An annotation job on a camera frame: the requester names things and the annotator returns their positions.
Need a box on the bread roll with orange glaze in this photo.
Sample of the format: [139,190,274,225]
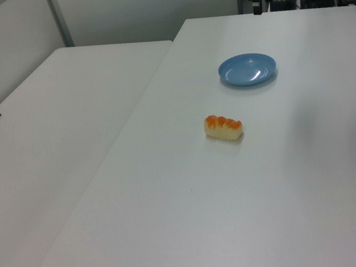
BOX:
[203,110,246,146]

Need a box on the blue round plate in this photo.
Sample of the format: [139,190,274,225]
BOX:
[215,49,281,92]

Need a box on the white side table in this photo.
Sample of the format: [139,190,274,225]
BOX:
[0,29,207,267]

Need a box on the grey metal partition post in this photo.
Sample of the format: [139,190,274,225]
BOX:
[44,0,76,50]

